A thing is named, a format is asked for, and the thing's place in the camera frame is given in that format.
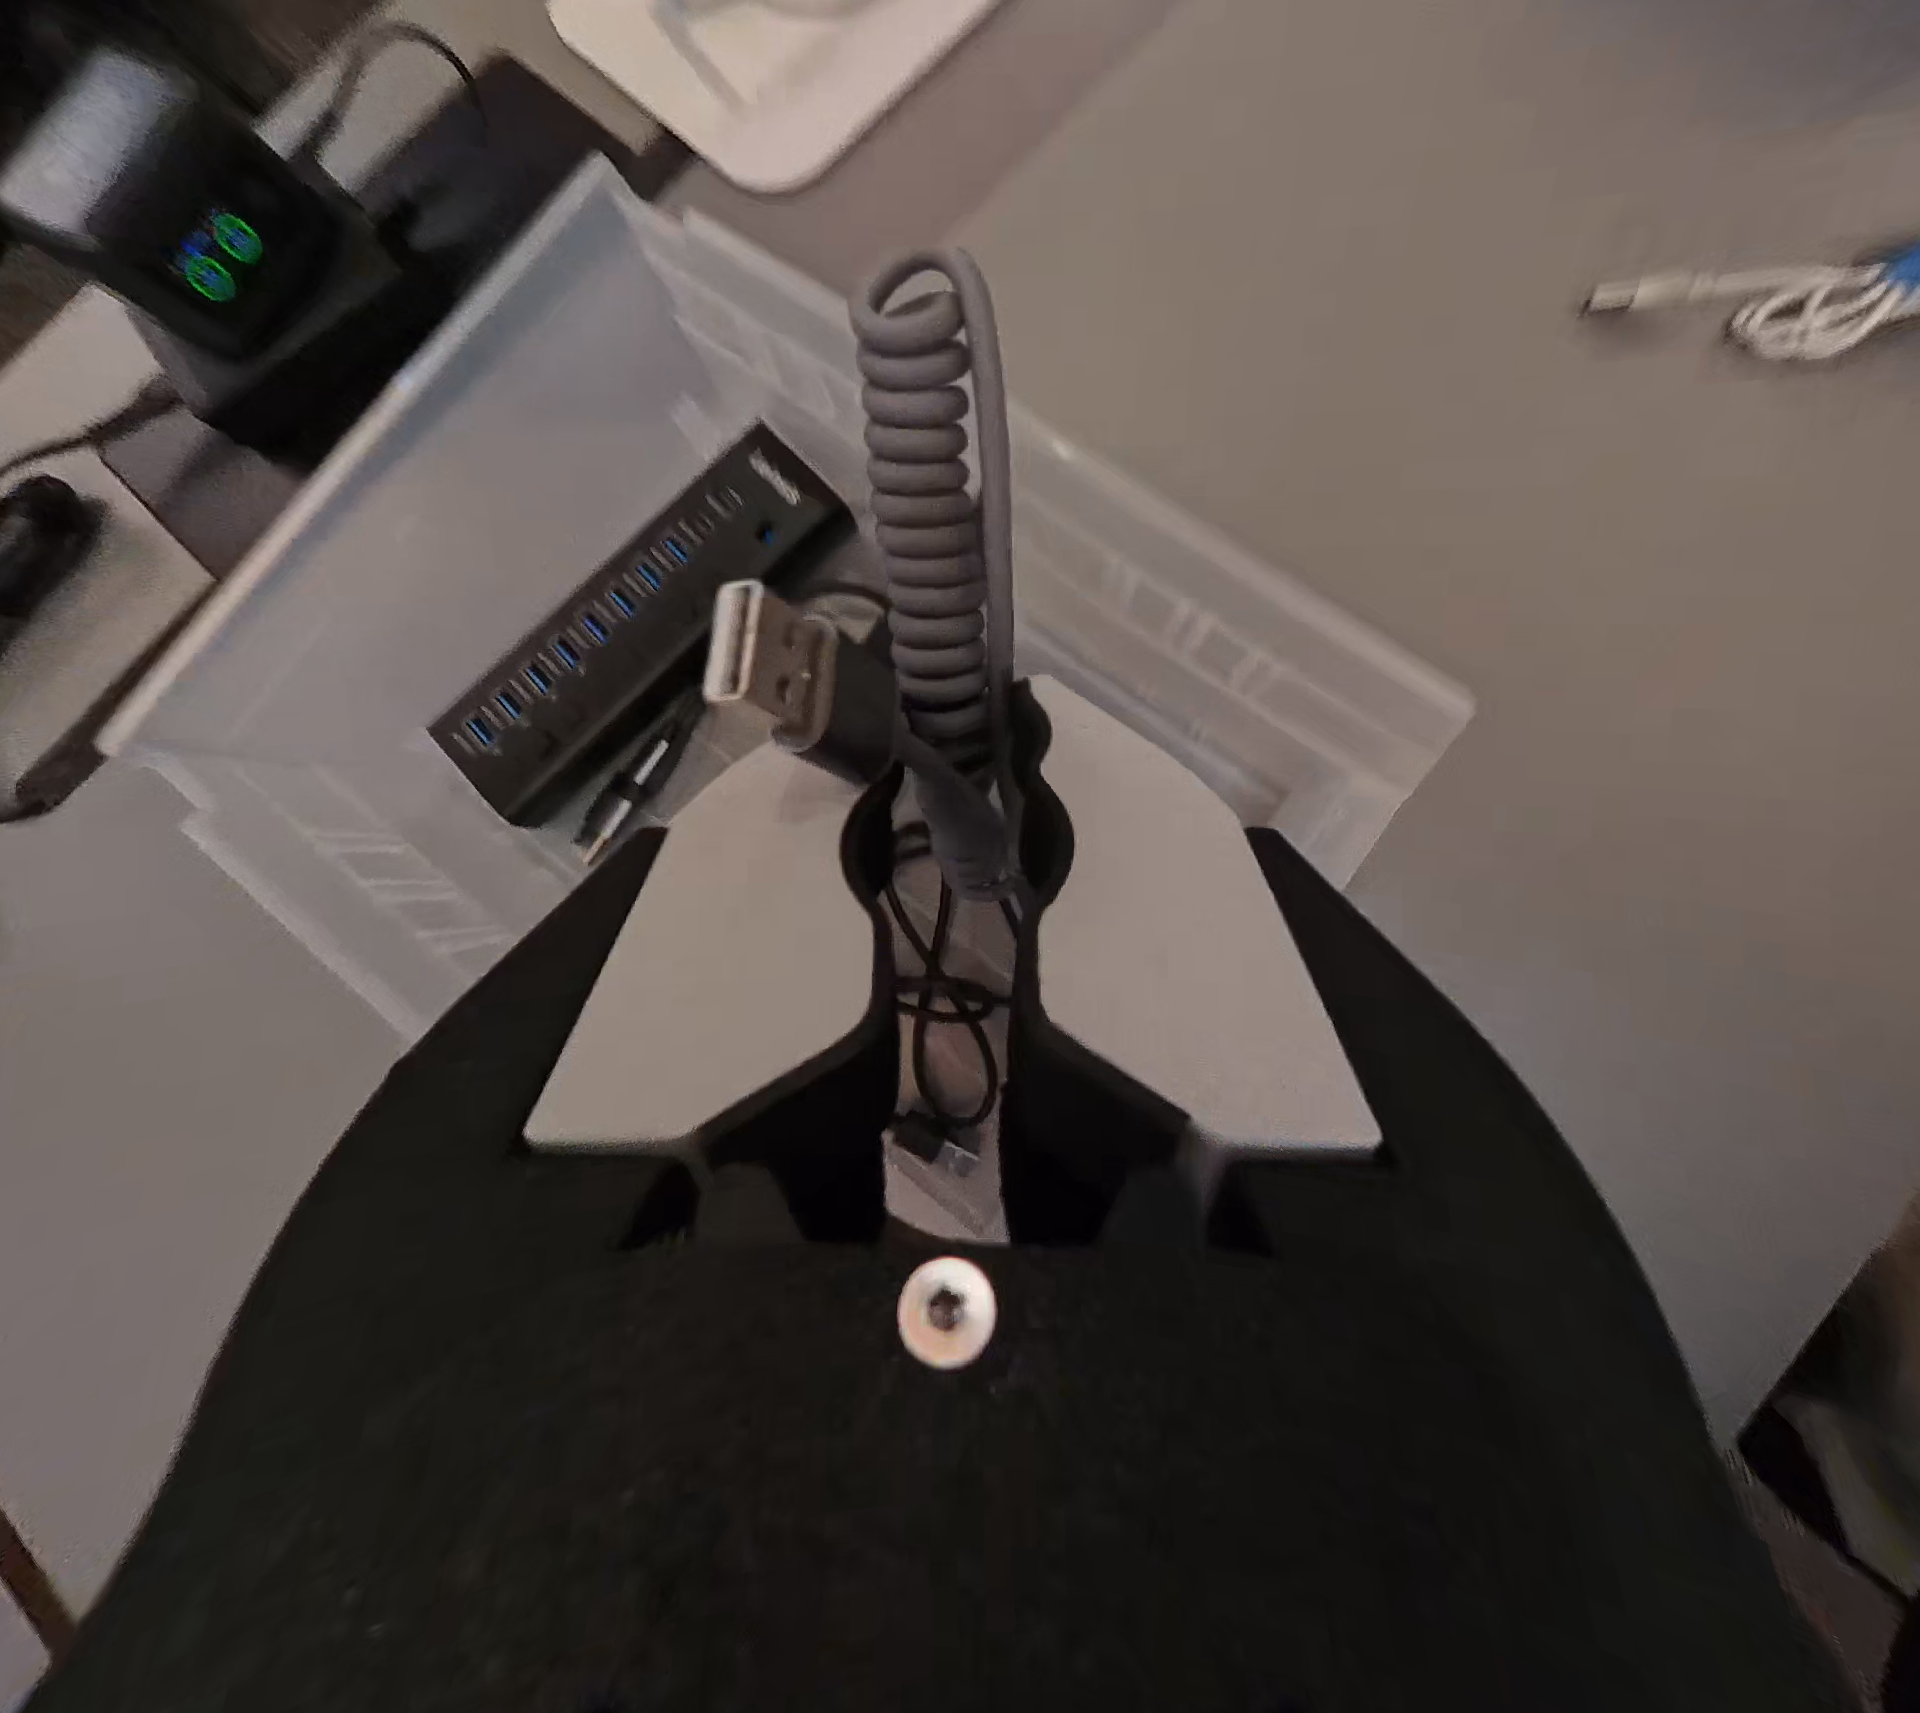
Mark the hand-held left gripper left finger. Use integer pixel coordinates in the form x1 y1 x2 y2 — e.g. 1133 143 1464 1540
521 744 890 1242

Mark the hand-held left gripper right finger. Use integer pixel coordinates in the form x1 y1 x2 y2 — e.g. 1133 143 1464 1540
1002 675 1386 1244

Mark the black usb cable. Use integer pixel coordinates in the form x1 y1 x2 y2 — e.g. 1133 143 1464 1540
876 829 1039 1182

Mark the black usb hub tower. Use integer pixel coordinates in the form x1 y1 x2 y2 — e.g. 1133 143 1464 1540
425 421 858 833

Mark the grey usb cable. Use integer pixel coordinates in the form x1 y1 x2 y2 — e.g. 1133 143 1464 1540
702 246 1051 905

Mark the clear plastic bin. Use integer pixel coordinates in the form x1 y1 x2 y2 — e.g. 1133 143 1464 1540
95 156 1480 1040

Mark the black device with green lights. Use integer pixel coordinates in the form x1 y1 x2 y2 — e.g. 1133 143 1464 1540
0 48 410 461

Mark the black barrel plug cable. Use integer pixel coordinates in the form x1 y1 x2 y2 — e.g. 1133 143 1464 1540
574 693 713 867

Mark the white cable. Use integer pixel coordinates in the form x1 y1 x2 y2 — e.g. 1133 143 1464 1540
1578 233 1920 367

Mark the black power cord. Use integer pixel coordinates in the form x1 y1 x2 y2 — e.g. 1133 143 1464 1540
299 20 504 243

